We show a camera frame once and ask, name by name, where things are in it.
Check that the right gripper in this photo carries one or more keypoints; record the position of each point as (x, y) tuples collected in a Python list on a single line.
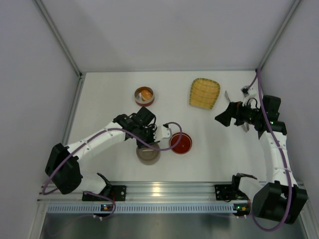
[(232, 113)]

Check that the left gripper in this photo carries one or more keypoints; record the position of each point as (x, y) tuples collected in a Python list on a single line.
[(148, 139)]

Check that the beige lid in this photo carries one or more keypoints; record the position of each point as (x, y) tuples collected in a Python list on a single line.
[(147, 153)]

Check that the metal tongs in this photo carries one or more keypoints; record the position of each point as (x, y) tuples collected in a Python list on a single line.
[(245, 126)]

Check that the beige steel container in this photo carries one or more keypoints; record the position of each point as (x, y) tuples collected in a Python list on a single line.
[(148, 161)]

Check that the orange food piece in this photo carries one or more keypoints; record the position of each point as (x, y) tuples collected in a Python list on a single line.
[(146, 95)]

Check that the red lid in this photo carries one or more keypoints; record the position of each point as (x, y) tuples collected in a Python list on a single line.
[(184, 146)]

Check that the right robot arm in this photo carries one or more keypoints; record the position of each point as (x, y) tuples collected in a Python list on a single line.
[(280, 198)]

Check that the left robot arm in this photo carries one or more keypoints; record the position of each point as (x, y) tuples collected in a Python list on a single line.
[(65, 166)]

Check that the yellow bamboo tray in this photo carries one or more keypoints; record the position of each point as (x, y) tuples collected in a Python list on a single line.
[(204, 93)]

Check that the red steel container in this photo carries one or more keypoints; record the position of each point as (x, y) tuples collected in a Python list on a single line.
[(138, 98)]

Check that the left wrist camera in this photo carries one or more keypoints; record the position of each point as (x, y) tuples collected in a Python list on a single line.
[(162, 132)]

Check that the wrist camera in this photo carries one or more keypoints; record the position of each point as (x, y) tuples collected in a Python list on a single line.
[(248, 92), (162, 132)]

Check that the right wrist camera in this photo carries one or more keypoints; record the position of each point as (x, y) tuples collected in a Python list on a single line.
[(248, 92)]

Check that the aluminium front rail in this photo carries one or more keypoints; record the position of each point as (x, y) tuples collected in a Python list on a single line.
[(151, 192)]

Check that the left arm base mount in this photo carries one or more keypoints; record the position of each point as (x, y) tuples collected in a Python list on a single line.
[(113, 192)]

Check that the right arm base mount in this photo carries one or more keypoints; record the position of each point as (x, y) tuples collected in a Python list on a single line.
[(228, 192)]

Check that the slotted cable duct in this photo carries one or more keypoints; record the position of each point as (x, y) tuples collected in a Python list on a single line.
[(142, 208)]

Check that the left frame post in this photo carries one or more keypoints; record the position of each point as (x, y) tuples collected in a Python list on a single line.
[(40, 6)]

